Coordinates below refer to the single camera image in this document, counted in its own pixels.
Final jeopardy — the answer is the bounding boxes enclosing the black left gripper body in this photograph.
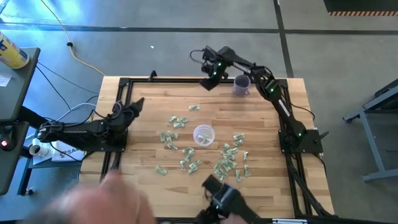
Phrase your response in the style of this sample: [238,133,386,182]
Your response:
[111,105,136,126]

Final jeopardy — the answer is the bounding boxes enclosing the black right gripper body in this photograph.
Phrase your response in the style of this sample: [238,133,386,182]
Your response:
[204,55,231,83]

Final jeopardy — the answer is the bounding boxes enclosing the clear plastic cup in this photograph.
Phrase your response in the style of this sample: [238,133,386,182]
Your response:
[192,124,216,147]

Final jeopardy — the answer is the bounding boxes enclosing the lavender faceted mug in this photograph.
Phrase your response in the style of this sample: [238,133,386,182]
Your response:
[233,74,251,96]

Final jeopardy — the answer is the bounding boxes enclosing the white printed sheet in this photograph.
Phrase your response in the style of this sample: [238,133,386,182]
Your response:
[51,148,86,162]

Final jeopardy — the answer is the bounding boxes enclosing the black slanted beam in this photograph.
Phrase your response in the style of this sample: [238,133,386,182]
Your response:
[17,106,47,128]

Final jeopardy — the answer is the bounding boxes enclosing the white pipe fitting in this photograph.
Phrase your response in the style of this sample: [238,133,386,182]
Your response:
[29,138,51,158]

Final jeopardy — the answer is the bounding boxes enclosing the white paper sheet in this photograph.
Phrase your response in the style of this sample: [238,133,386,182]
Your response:
[32,151,54,166]

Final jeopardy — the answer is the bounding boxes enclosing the person's head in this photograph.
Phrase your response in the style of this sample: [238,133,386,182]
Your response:
[21,170,158,224]

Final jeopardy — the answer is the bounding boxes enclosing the grey desk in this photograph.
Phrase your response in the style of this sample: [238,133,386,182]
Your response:
[0,47,42,123]

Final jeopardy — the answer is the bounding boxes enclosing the dark blue shelf stand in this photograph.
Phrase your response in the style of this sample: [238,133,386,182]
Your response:
[17,129,83,197]

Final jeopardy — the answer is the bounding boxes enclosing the black computer mouse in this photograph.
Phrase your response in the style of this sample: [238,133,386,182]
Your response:
[0,124,16,152]

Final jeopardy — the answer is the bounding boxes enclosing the small white paper slip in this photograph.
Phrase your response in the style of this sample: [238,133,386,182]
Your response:
[0,73,12,88]

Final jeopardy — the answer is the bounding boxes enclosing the dark desk panel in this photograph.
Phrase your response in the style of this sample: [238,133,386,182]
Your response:
[0,121,30,196]

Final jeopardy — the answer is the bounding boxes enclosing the yellow canister blue label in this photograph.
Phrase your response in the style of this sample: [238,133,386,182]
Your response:
[0,30,30,70]

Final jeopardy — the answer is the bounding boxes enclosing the person's hand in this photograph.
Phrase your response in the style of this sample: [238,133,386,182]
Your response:
[219,213,249,224]

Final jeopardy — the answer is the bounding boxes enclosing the black hazard-striped mat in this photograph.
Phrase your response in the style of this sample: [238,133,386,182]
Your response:
[323,0,398,17]

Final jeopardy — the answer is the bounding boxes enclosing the blue-grey metal cart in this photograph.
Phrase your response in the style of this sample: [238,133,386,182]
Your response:
[343,79,398,183]

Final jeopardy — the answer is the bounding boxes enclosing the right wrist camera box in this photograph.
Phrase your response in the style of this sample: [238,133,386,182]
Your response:
[201,45,218,63]

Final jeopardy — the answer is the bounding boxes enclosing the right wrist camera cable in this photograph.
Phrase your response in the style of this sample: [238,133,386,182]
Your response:
[190,49,206,65]

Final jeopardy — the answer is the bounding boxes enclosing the thin white cable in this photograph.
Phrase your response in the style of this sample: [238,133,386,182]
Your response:
[55,95,100,123]

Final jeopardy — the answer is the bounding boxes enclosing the thin black cable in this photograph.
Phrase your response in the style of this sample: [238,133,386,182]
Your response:
[36,61,100,95]
[35,65,73,111]

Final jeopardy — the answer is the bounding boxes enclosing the yellow extension cable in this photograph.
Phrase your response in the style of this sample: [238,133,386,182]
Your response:
[39,0,107,77]

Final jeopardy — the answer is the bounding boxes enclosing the silver metal bracket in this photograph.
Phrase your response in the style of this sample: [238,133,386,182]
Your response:
[272,218,308,224]

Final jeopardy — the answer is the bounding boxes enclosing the black diagonal frame strut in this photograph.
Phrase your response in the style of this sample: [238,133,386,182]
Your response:
[285,154,333,217]

